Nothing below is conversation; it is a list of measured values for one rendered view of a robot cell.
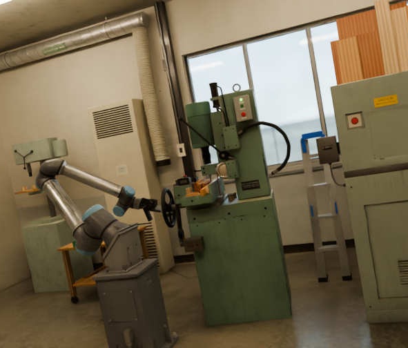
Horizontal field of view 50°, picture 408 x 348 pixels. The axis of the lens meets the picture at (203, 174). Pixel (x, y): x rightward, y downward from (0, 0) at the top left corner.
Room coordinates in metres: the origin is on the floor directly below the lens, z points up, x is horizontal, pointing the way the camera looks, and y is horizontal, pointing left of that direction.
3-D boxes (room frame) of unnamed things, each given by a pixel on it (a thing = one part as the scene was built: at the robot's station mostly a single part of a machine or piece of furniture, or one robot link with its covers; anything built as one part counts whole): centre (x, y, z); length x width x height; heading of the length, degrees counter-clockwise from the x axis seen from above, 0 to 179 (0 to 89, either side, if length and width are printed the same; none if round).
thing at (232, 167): (2.88, -0.19, 1.02); 0.09 x 0.07 x 0.12; 169
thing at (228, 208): (3.04, -0.16, 0.76); 0.57 x 0.45 x 0.09; 79
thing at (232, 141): (2.88, -0.22, 1.23); 0.09 x 0.08 x 0.15; 79
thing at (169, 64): (4.46, 0.15, 1.35); 0.11 x 0.10 x 2.70; 71
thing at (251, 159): (3.01, -0.33, 1.16); 0.22 x 0.22 x 0.72; 79
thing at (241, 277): (3.04, -0.16, 0.36); 0.58 x 0.45 x 0.71; 79
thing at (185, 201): (3.08, 0.06, 0.87); 0.61 x 0.30 x 0.06; 169
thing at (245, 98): (2.87, -0.33, 1.40); 0.10 x 0.06 x 0.16; 79
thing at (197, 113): (3.07, -0.04, 1.35); 0.18 x 0.18 x 0.31
